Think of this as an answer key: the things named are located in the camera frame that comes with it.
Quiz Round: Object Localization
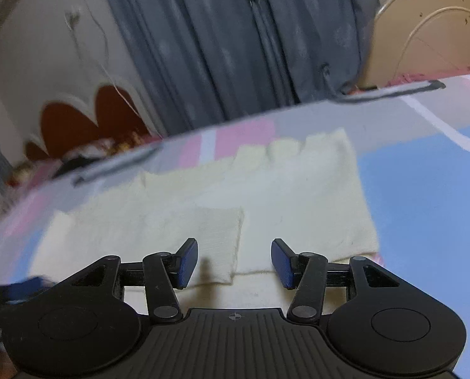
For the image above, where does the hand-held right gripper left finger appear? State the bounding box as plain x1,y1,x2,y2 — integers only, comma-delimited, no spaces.
59,238,199,324

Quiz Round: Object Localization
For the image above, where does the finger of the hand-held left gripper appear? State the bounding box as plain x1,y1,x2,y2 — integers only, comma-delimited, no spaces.
0,275,53,304

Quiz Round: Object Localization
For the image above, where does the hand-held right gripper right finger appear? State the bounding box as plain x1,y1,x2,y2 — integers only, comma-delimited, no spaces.
270,239,411,324

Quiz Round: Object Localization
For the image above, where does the cream knit garment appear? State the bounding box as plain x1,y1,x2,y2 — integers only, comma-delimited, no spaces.
32,127,380,312

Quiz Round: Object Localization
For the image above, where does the patterned pillow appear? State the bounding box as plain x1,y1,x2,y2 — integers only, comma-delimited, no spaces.
10,132,160,185

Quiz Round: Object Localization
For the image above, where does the brown scalloped headboard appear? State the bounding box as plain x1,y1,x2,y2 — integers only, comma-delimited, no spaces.
22,83,165,162

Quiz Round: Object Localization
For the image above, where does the pink knit cloth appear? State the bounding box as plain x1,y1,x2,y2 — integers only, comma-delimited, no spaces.
385,71,470,87

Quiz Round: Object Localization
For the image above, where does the cream round folding table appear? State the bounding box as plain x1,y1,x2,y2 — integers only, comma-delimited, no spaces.
357,0,470,89

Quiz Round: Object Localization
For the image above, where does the thin white cable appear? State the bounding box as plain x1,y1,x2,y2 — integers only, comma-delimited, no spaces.
64,7,141,127

